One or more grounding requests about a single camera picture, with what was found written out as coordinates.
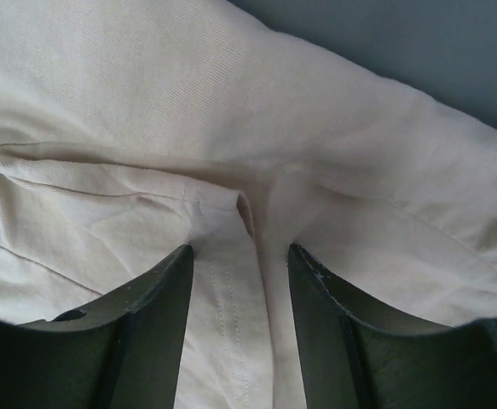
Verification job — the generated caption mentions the beige t shirt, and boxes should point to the beige t shirt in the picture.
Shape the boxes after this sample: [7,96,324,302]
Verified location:
[0,1,497,408]

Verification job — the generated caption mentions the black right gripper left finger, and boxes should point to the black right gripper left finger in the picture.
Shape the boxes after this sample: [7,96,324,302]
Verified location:
[0,245,194,408]

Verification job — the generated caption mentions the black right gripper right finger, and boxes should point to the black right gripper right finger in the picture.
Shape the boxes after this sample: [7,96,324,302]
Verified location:
[287,244,497,408]

